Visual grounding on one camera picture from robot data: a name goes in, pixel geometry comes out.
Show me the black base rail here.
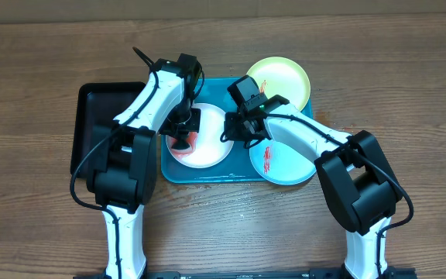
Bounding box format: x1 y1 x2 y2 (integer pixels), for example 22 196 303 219
73 266 417 279

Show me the pink cleaning sponge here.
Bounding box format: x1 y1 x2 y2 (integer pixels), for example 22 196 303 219
170 132 198 155

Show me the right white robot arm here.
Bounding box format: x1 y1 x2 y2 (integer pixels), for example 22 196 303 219
221 95 402 278

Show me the yellow plate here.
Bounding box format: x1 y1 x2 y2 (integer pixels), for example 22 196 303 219
246 57 311 111

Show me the white plate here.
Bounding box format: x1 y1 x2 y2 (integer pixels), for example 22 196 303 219
165 103 233 168

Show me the black plastic tray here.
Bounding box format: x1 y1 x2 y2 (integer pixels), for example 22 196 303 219
70 81 146 174

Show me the light blue plate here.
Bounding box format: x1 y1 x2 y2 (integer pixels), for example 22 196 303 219
249 139 316 185

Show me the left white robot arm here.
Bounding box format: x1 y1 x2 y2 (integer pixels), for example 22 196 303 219
79 53 203 278

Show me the teal plastic tray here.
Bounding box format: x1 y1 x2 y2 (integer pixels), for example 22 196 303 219
160 77 314 184

